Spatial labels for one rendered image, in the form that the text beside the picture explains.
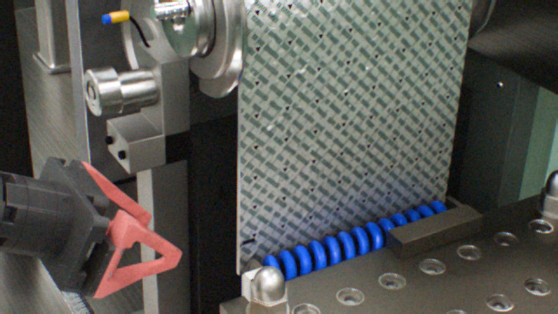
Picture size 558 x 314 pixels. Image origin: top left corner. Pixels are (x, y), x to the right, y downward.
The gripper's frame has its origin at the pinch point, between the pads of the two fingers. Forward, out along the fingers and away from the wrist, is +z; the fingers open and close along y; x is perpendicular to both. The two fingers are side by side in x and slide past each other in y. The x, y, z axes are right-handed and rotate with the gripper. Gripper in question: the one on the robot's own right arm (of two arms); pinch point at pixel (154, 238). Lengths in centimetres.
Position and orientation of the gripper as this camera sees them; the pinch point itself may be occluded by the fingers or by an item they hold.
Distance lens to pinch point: 76.4
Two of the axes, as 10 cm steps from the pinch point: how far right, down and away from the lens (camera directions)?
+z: 7.4, 2.0, 6.4
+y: 5.1, 4.5, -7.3
